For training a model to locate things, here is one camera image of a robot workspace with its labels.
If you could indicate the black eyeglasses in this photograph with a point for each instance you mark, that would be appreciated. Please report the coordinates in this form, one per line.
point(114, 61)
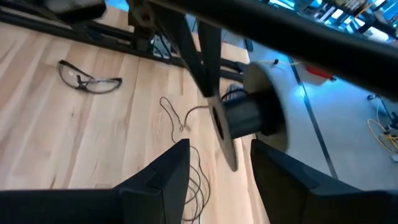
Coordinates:
point(80, 83)

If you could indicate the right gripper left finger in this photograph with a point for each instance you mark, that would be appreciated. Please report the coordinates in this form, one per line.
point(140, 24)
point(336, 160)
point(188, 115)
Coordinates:
point(161, 193)

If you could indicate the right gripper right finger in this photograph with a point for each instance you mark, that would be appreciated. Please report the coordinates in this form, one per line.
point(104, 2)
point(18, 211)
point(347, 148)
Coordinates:
point(280, 186)

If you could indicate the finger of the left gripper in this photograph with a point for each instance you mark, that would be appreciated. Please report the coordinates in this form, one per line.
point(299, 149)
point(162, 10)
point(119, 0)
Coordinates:
point(214, 62)
point(189, 53)

